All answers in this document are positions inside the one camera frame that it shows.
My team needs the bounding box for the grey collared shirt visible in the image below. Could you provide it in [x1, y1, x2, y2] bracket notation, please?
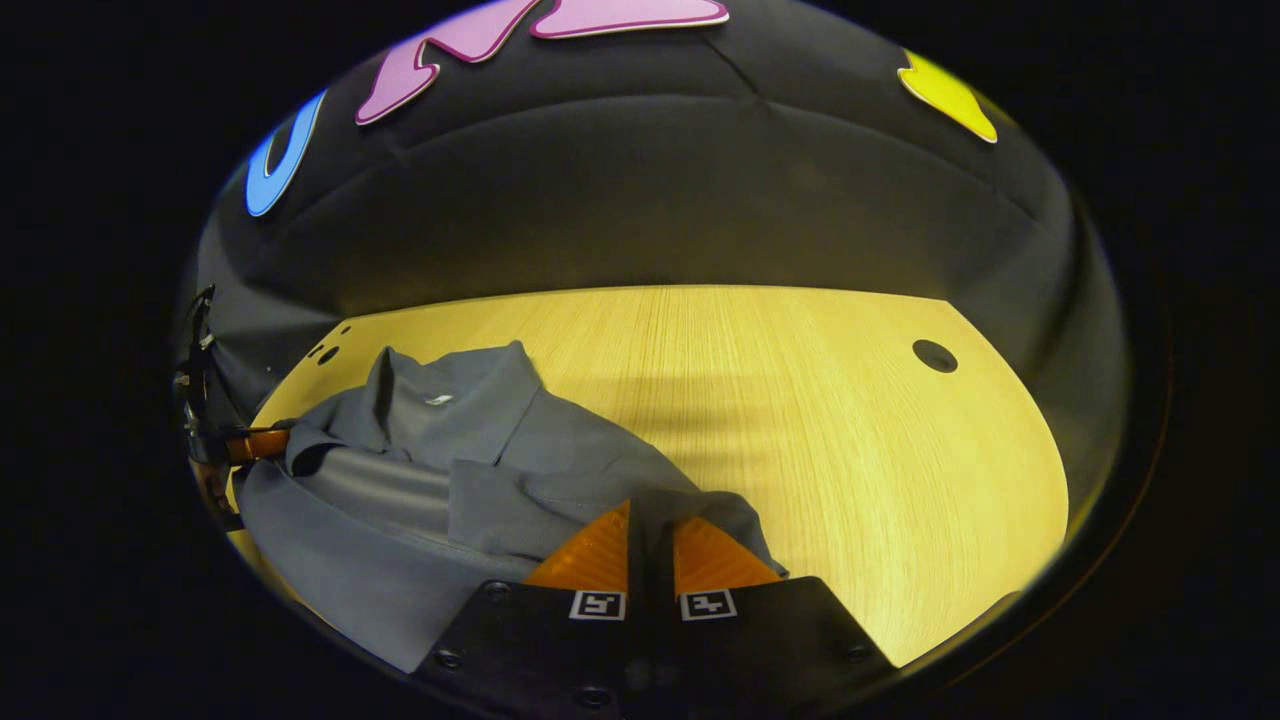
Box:
[232, 340, 791, 673]

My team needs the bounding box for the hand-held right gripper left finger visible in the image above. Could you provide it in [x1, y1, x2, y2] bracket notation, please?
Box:
[410, 500, 649, 720]

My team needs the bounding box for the black backdrop cloth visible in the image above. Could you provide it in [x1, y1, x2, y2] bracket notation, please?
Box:
[190, 0, 1131, 501]

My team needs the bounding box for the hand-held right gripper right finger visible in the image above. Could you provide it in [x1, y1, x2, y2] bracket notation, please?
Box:
[650, 513, 898, 720]

